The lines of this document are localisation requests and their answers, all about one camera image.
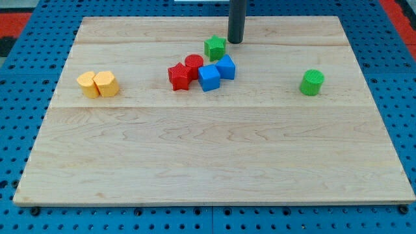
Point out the blue triangle block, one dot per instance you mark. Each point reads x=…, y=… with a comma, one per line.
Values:
x=226, y=68

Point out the blue cube block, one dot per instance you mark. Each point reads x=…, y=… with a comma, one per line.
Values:
x=209, y=77

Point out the red star block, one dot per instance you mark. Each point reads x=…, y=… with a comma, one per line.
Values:
x=179, y=77

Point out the red cylinder block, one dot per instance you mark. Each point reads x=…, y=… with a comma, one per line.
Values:
x=194, y=62

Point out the light wooden board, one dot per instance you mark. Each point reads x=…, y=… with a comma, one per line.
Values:
x=255, y=141

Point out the green star block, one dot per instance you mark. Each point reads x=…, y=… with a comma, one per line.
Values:
x=215, y=48

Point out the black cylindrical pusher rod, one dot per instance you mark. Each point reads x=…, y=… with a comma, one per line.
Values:
x=236, y=21

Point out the green cylinder block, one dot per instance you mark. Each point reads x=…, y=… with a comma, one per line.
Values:
x=312, y=82

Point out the yellow hexagon block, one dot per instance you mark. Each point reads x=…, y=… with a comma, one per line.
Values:
x=106, y=83

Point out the yellow half-round block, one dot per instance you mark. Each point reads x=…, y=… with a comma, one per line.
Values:
x=87, y=84

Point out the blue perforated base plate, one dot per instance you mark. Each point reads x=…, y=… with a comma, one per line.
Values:
x=32, y=69

